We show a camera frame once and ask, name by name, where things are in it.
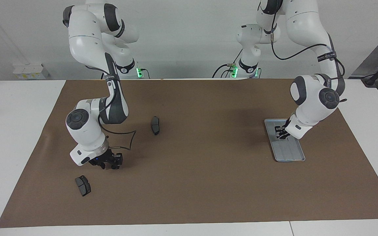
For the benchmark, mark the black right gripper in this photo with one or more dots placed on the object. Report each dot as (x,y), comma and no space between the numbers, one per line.
(108,157)

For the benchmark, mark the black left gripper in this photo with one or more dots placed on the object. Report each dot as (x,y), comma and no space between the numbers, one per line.
(286,130)

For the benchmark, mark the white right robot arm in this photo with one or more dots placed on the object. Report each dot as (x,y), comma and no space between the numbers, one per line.
(87,131)

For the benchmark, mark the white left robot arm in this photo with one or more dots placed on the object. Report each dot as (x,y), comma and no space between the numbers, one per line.
(313,105)

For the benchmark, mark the silver metal tray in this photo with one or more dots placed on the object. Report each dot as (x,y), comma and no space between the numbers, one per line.
(290,152)

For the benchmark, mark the wide dark grey brake pad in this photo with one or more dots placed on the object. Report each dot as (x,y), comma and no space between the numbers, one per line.
(83,186)

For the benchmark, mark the slim dark grey brake pad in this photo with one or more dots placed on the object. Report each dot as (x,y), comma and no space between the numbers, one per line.
(155,126)

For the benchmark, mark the brown paper table mat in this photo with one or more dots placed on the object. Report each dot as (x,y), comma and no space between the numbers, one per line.
(189,190)

